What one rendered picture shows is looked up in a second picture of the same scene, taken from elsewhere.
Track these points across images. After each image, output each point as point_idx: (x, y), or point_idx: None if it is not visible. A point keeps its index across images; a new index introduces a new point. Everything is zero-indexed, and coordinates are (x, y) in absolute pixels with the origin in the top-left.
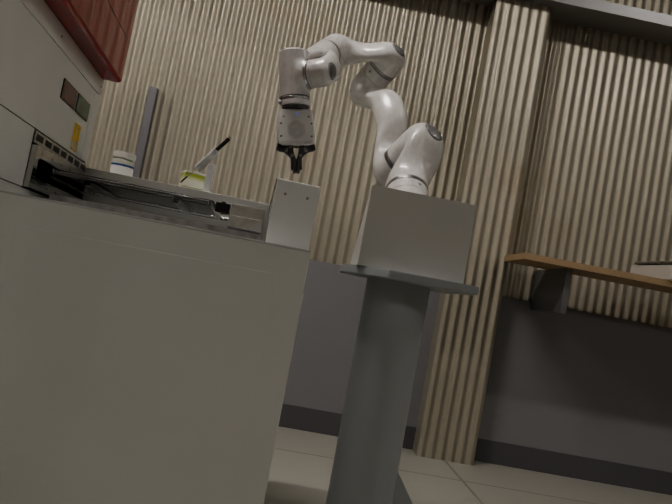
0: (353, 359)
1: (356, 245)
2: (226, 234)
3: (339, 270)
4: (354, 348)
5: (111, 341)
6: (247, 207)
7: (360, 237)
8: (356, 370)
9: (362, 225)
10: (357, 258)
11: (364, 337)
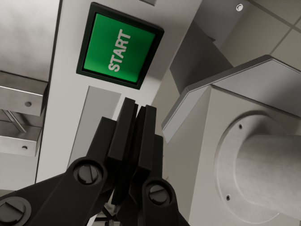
0: (177, 70)
1: (193, 136)
2: (5, 189)
3: (184, 89)
4: (182, 69)
5: None
6: (2, 151)
7: (178, 165)
8: (173, 75)
9: (183, 177)
10: (168, 150)
11: (179, 93)
